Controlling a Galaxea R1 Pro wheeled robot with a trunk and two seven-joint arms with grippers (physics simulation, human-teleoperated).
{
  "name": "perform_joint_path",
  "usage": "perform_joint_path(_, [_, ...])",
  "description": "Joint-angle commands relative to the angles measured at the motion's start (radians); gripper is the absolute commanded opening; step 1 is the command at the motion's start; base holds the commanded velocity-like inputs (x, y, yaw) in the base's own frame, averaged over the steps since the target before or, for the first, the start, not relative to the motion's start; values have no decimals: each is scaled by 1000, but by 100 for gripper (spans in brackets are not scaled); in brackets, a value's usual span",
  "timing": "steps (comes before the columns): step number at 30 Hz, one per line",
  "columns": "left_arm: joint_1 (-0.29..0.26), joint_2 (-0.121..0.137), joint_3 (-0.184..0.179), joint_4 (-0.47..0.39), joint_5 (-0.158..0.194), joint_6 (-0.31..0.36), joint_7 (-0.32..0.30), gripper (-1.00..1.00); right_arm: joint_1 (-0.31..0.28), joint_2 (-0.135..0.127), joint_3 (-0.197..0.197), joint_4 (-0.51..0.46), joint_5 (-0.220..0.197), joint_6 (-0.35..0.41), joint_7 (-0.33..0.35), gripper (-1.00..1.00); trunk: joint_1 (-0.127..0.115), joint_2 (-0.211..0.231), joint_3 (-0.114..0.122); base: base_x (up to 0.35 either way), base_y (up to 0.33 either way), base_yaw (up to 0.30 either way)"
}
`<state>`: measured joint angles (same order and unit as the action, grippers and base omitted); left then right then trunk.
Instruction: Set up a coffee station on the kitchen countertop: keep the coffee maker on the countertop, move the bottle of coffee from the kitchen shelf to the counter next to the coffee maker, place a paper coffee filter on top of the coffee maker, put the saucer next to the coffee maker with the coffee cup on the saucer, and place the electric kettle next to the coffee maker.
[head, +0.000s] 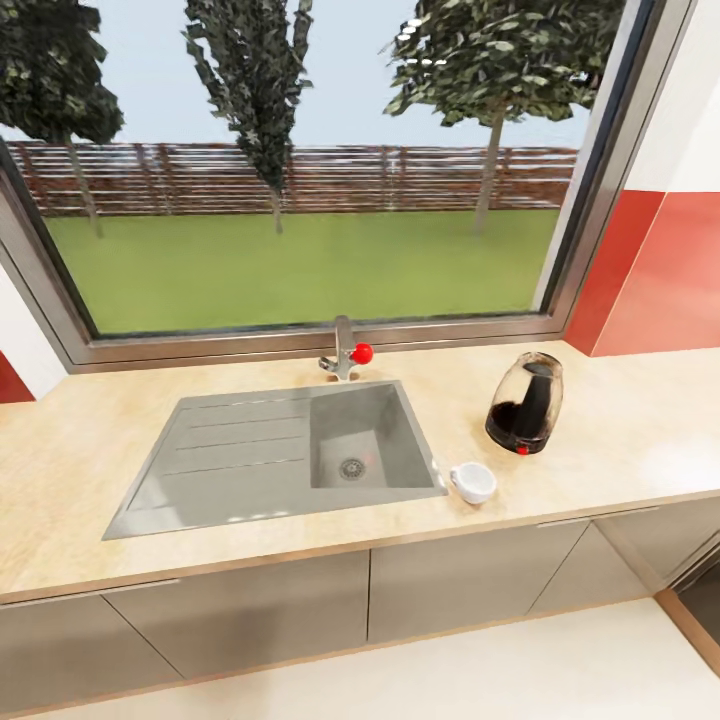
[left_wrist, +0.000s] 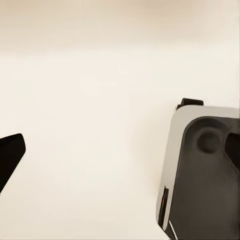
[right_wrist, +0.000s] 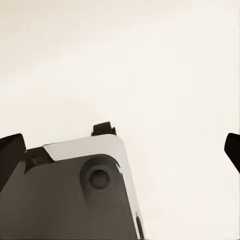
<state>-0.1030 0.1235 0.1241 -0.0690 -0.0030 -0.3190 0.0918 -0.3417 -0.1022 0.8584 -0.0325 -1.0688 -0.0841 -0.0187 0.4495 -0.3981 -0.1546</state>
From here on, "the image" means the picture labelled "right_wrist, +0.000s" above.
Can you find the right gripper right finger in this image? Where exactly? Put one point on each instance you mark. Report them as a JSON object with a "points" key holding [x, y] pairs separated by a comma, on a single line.
{"points": [[232, 149]]}

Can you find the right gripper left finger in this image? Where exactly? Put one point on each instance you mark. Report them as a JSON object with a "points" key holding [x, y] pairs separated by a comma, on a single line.
{"points": [[12, 150]]}

